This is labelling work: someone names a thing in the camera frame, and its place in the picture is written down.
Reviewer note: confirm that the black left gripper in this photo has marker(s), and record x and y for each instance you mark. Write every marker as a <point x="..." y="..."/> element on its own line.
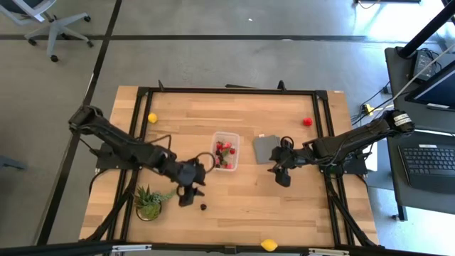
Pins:
<point x="186" y="174"/>

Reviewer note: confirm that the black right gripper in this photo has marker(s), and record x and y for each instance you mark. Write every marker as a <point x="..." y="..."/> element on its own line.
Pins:
<point x="288" y="158"/>

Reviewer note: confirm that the glossy black plastic berry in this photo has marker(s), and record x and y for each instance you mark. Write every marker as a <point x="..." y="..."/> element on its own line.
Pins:
<point x="203" y="206"/>

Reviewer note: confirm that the clear plastic tupperware container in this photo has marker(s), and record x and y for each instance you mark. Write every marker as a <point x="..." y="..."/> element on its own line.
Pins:
<point x="234" y="160"/>

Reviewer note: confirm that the red plastic tomato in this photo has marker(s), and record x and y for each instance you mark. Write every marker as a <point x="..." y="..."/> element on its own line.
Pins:
<point x="308" y="121"/>

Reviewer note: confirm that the large yellow plastic lemon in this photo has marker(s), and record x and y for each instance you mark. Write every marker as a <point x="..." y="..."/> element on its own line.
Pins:
<point x="269" y="245"/>

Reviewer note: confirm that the small yellow plastic lemon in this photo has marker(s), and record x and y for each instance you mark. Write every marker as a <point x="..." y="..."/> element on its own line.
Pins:
<point x="152" y="117"/>

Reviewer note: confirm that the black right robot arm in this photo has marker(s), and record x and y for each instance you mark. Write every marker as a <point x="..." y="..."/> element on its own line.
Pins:
<point x="355" y="137"/>

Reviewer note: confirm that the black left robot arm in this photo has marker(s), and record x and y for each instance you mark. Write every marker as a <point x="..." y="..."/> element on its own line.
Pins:
<point x="117" y="140"/>

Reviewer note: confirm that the grey folded cloth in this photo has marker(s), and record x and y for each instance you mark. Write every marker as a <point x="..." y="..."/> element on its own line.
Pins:
<point x="264" y="151"/>

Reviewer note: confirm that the potted green succulent plant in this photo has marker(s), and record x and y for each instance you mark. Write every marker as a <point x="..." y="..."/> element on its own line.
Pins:
<point x="149" y="205"/>

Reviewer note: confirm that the white sheet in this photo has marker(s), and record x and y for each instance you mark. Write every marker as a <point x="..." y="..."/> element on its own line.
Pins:
<point x="372" y="160"/>

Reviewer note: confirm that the yellow power plug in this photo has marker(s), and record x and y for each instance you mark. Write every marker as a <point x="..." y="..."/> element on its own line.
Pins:
<point x="368" y="108"/>

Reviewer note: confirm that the dark grey desk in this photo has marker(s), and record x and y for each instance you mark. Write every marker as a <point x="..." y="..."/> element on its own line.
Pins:
<point x="398" y="89"/>
<point x="394" y="199"/>

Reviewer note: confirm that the black crossbeam with silver brackets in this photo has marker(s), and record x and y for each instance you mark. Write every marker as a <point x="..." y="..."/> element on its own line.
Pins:
<point x="71" y="249"/>

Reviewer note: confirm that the black keyboard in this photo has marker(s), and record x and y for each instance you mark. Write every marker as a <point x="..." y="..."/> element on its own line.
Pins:
<point x="426" y="167"/>

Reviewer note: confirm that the dark computer monitor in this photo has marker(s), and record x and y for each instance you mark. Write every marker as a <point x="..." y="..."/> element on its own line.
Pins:
<point x="437" y="89"/>

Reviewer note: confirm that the black power adapter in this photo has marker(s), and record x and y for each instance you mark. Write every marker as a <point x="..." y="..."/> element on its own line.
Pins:
<point x="423" y="65"/>

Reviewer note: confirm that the black pole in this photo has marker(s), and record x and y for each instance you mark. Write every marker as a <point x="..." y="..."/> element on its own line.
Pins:
<point x="426" y="28"/>

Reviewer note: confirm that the black aluminium table frame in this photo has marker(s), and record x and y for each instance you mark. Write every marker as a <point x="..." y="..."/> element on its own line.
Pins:
<point x="231" y="90"/>

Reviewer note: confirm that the white-frame office chair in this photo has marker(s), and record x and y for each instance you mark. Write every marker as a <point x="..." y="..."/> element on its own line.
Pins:
<point x="53" y="26"/>

